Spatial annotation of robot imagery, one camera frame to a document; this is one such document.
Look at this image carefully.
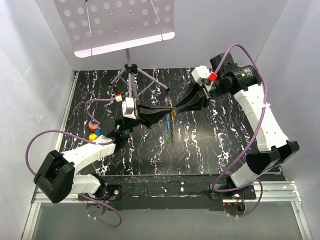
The aluminium rail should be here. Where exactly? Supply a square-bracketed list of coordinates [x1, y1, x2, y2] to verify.
[26, 181, 312, 240]

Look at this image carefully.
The yellow blue toy block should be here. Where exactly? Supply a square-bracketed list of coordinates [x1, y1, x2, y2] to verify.
[88, 128, 101, 142]

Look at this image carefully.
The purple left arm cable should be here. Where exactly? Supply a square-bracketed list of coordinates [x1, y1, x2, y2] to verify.
[25, 97, 123, 228]

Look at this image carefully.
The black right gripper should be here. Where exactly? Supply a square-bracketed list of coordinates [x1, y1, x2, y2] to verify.
[174, 77, 229, 114]

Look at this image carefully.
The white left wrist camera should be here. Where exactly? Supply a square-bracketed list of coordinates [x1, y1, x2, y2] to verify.
[115, 93, 138, 120]

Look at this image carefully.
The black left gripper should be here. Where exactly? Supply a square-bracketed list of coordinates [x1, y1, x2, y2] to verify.
[120, 98, 172, 133]

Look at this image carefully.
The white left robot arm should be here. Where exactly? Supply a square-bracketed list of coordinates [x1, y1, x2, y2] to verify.
[33, 103, 173, 204]

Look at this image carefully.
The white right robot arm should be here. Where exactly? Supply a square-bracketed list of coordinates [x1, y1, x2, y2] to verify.
[175, 52, 300, 199]

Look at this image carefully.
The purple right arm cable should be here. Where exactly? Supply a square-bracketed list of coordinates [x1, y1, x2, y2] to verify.
[211, 43, 269, 218]

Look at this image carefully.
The white perforated music stand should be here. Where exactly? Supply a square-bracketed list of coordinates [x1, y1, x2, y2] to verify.
[54, 0, 175, 98]

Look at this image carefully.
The yellow capped key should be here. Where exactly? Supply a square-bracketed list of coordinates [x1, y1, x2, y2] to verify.
[172, 110, 177, 121]

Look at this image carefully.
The orange blue toy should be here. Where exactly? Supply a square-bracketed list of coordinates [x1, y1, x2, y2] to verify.
[88, 119, 100, 133]

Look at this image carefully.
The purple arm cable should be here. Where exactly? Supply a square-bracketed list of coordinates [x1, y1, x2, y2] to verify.
[25, 97, 123, 228]
[211, 43, 269, 218]

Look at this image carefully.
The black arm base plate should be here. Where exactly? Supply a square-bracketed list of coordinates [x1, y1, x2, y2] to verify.
[77, 172, 257, 212]

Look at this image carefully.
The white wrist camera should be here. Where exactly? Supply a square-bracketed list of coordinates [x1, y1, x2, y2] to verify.
[191, 65, 218, 85]
[115, 93, 138, 120]

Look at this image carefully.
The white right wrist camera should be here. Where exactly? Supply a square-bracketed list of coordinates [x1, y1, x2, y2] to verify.
[191, 65, 218, 85]

